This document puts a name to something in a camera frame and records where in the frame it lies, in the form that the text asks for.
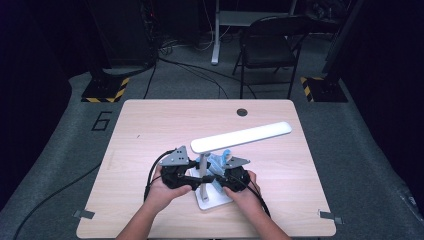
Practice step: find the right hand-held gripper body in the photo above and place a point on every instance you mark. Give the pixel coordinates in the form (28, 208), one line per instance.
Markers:
(238, 178)

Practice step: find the person's left hand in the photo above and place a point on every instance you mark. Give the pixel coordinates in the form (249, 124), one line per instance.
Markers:
(160, 193)

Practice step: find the black round table grommet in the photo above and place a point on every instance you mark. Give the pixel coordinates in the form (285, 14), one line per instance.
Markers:
(242, 112)

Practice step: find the person's right hand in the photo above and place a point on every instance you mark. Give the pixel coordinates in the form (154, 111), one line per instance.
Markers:
(246, 200)

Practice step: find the white desk lamp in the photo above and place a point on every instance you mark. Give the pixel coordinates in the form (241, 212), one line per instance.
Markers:
(240, 137)

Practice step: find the grey tape piece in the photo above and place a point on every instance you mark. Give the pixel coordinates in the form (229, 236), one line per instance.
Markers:
(330, 216)
(84, 214)

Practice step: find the black equipment cabinet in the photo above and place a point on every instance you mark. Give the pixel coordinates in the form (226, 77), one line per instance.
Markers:
(123, 33)

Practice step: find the white metal desk frame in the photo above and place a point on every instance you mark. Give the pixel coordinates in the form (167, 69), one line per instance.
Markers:
(215, 40)

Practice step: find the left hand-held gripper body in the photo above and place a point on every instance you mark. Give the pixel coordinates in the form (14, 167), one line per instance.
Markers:
(173, 158)

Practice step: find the black stand with striped base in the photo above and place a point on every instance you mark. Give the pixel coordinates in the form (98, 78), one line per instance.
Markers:
(103, 88)
(328, 90)

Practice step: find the blue striped microfibre cloth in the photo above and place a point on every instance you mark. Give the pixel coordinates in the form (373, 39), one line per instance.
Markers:
(216, 163)

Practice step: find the black folding chair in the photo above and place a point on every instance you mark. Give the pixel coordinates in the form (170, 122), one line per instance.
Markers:
(266, 53)

